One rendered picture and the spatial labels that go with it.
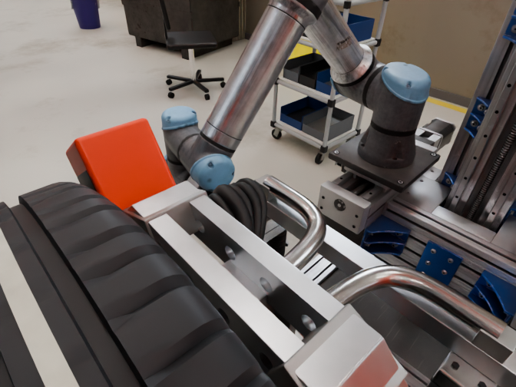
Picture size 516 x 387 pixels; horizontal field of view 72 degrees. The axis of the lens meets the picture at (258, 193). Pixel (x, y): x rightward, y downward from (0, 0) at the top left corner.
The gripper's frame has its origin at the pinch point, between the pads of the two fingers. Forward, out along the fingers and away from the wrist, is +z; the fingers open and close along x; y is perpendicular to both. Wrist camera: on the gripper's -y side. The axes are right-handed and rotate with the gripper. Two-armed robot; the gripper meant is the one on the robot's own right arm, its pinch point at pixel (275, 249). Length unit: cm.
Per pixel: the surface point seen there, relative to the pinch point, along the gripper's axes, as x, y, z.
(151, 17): 180, -46, -376
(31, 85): 34, -83, -354
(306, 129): 140, -65, -105
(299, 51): 242, -56, -204
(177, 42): 129, -36, -242
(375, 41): 171, -9, -85
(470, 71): 315, -55, -69
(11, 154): -15, -83, -233
